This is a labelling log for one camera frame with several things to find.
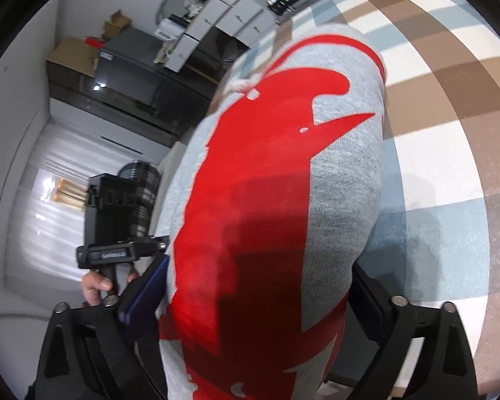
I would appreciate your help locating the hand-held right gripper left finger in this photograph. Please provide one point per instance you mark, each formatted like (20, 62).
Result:
(143, 296)

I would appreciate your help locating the grey printed hoodie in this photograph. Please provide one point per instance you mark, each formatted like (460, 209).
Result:
(254, 175)

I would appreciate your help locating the red bag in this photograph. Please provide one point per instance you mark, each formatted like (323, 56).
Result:
(95, 42)

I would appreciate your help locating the black white plaid cloth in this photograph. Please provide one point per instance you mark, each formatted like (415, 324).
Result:
(143, 187)

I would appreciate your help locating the black crate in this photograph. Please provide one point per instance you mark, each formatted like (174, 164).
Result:
(284, 2)

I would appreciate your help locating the open cardboard box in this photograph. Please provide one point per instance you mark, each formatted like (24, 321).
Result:
(117, 25)

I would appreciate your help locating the white curtain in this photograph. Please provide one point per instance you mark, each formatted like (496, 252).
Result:
(46, 237)

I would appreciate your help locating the person's left hand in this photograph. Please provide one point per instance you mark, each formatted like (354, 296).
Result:
(93, 287)

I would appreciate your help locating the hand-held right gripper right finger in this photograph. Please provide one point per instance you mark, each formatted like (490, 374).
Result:
(371, 312)

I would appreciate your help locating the dark grey fridge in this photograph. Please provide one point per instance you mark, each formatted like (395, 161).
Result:
(129, 66)

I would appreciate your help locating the dark glass wardrobe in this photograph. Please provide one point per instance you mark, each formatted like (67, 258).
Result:
(108, 108)

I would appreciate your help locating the checkered bed sheet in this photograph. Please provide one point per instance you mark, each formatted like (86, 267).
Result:
(441, 133)

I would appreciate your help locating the white kettle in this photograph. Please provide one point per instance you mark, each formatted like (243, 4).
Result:
(168, 29)

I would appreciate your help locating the white desk with drawers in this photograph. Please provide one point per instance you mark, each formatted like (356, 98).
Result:
(241, 16)

